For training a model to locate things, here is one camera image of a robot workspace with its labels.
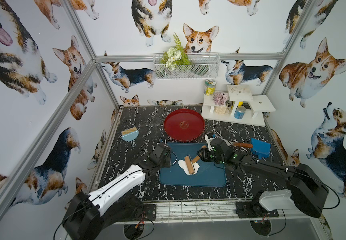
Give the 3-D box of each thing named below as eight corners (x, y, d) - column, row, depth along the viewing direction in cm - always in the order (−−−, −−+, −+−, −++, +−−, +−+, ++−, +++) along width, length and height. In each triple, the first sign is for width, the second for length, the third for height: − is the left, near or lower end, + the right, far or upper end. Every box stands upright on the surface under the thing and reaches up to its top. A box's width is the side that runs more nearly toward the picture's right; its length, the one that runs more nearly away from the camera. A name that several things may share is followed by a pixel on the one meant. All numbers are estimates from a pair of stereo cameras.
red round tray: (163, 142, 104) (162, 139, 101) (165, 111, 122) (165, 108, 119) (206, 141, 104) (206, 139, 101) (202, 111, 122) (202, 108, 119)
